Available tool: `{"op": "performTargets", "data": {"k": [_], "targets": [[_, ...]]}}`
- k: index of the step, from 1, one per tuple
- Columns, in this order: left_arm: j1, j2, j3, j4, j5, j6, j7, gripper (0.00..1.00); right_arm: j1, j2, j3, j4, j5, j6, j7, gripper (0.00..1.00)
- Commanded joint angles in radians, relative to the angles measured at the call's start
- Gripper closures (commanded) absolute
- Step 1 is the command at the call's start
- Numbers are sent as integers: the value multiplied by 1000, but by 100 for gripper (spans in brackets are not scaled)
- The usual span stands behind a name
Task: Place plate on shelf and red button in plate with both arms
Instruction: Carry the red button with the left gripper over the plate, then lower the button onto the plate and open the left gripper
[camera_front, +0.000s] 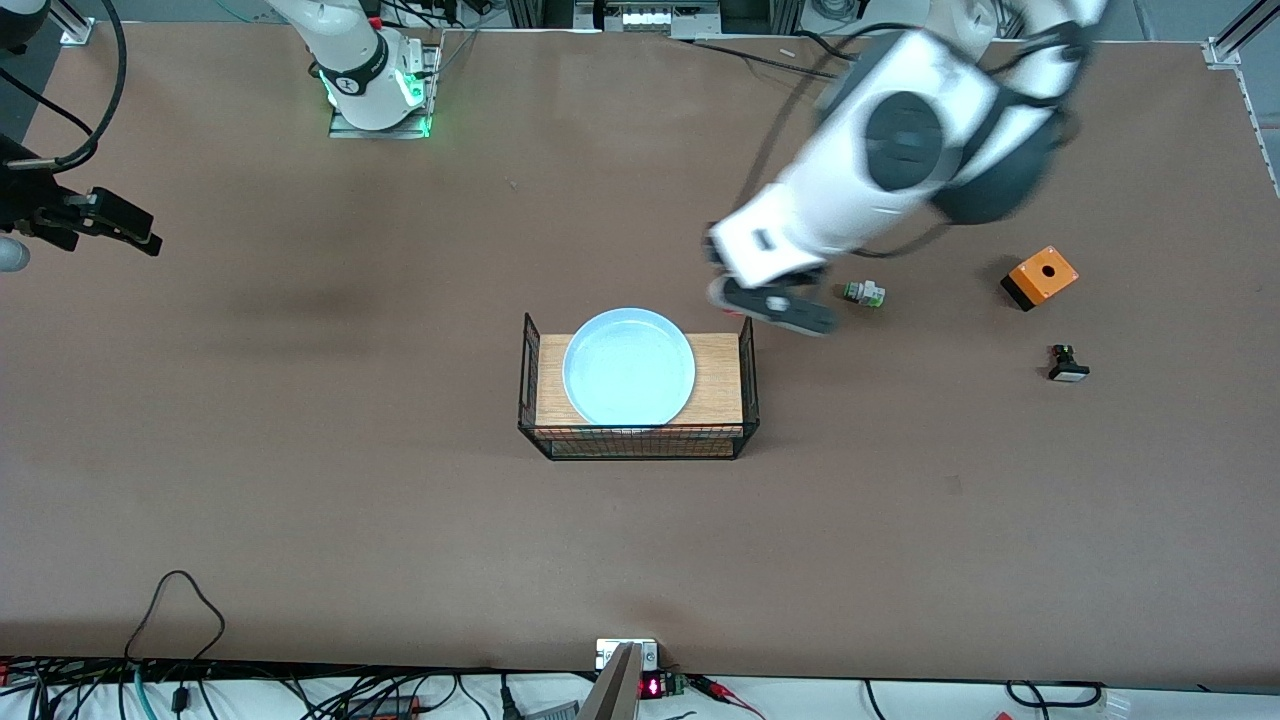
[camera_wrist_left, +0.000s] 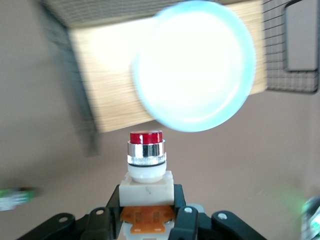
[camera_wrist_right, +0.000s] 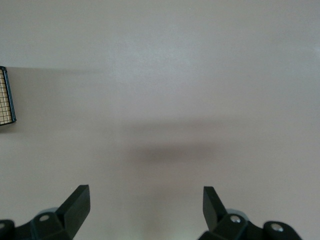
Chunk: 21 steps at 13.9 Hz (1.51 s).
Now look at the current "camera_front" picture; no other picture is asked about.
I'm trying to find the light blue round plate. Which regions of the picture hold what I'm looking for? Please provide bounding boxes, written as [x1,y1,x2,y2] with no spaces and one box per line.
[562,307,696,428]

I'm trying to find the orange button box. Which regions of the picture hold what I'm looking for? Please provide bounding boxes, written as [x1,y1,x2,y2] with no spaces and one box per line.
[1000,245,1081,313]

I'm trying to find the white power strip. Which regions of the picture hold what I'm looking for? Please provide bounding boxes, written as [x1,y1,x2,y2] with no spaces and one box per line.
[600,4,719,35]

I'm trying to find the black power adapter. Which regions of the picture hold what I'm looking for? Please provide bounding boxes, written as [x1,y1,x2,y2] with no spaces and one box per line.
[343,695,423,720]

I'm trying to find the black right arm hose cable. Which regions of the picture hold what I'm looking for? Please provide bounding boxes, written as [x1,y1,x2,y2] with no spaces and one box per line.
[0,0,129,173]

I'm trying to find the black wire rack wooden top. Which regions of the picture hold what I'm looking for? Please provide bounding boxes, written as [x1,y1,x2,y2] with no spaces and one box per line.
[517,310,761,462]

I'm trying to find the aluminium frame profile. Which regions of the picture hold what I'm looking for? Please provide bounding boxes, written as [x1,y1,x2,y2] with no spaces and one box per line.
[1205,0,1280,69]
[38,0,97,47]

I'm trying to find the black cable on table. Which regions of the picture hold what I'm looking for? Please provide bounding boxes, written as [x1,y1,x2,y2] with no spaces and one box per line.
[688,30,851,81]

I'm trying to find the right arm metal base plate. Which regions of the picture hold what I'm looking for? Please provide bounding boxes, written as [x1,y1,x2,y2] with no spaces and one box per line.
[329,40,443,140]

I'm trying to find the black looped cable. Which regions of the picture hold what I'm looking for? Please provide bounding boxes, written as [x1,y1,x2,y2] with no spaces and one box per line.
[124,570,227,663]

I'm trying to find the silver mount bracket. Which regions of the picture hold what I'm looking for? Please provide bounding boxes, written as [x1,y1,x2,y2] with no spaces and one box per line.
[595,638,660,672]

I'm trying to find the red clip lead wires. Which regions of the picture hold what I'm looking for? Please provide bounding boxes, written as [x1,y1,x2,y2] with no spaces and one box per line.
[688,675,767,720]

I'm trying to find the grey camera mount bar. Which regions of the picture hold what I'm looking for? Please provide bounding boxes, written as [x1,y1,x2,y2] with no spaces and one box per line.
[577,642,642,720]

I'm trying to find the black coiled cable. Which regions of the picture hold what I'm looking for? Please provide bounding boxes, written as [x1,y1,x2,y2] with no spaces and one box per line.
[1004,679,1107,710]

